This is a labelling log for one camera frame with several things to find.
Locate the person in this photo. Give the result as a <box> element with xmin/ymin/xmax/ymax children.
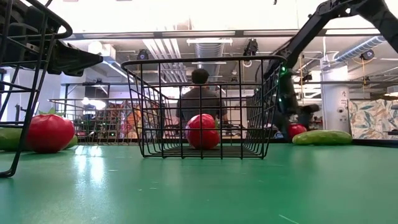
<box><xmin>175</xmin><ymin>68</ymin><xmax>229</xmax><ymax>125</ymax></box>

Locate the white round column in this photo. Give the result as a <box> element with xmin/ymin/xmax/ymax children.
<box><xmin>321</xmin><ymin>65</ymin><xmax>351</xmax><ymax>138</ymax></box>

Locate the shelf with colourful items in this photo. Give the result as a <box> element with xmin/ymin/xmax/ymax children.
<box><xmin>93</xmin><ymin>101</ymin><xmax>162</xmax><ymax>141</ymax></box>

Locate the red plastic tomato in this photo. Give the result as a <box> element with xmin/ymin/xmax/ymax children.
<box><xmin>287</xmin><ymin>123</ymin><xmax>308</xmax><ymax>140</ymax></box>
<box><xmin>185</xmin><ymin>113</ymin><xmax>221</xmax><ymax>151</ymax></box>
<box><xmin>26</xmin><ymin>107</ymin><xmax>76</xmax><ymax>154</ymax></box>

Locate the black wire basket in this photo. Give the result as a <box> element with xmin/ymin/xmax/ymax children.
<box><xmin>0</xmin><ymin>0</ymin><xmax>73</xmax><ymax>179</ymax></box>
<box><xmin>120</xmin><ymin>55</ymin><xmax>287</xmax><ymax>160</ymax></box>

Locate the grey overhead beam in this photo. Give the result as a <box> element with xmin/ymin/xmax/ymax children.
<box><xmin>63</xmin><ymin>29</ymin><xmax>382</xmax><ymax>40</ymax></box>

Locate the silver ventilation duct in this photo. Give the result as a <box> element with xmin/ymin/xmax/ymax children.
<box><xmin>194</xmin><ymin>42</ymin><xmax>225</xmax><ymax>82</ymax></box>

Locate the green cucumber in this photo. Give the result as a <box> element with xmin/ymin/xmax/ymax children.
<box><xmin>0</xmin><ymin>126</ymin><xmax>79</xmax><ymax>152</ymax></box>
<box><xmin>292</xmin><ymin>129</ymin><xmax>353</xmax><ymax>146</ymax></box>

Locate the insulated ceiling pipe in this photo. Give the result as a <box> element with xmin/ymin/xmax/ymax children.
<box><xmin>334</xmin><ymin>35</ymin><xmax>388</xmax><ymax>63</ymax></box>

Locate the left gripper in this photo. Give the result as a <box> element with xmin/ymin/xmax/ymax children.
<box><xmin>12</xmin><ymin>7</ymin><xmax>104</xmax><ymax>77</ymax></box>

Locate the white globe lamp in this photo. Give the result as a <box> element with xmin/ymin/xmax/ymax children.
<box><xmin>88</xmin><ymin>40</ymin><xmax>103</xmax><ymax>54</ymax></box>

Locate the leaf patterned partition panel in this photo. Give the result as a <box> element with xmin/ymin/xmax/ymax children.
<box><xmin>348</xmin><ymin>98</ymin><xmax>398</xmax><ymax>141</ymax></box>

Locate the white ceiling light fixture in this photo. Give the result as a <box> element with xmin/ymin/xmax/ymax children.
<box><xmin>186</xmin><ymin>37</ymin><xmax>233</xmax><ymax>47</ymax></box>

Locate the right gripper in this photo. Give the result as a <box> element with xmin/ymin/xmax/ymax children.
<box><xmin>267</xmin><ymin>63</ymin><xmax>320</xmax><ymax>141</ymax></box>

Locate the gold wire basket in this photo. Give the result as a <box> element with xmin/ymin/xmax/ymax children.
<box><xmin>48</xmin><ymin>98</ymin><xmax>141</xmax><ymax>146</ymax></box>

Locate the green table mat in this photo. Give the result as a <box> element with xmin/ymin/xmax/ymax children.
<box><xmin>0</xmin><ymin>141</ymin><xmax>398</xmax><ymax>224</ymax></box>

